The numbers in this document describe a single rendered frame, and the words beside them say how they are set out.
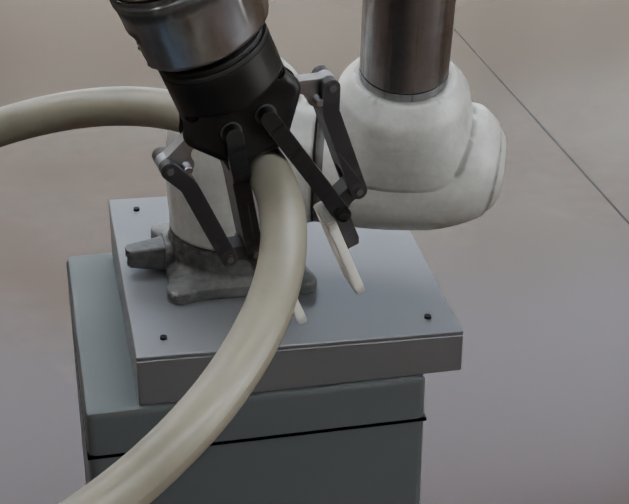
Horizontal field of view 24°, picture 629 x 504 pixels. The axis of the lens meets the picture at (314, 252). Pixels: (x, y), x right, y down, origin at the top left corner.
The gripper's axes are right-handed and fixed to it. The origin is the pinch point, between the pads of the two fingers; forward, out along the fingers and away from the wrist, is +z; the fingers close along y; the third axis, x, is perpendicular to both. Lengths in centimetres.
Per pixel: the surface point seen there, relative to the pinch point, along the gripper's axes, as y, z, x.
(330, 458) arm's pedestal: 4, 60, -41
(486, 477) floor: -24, 154, -109
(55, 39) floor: 15, 170, -396
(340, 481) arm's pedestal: 4, 64, -40
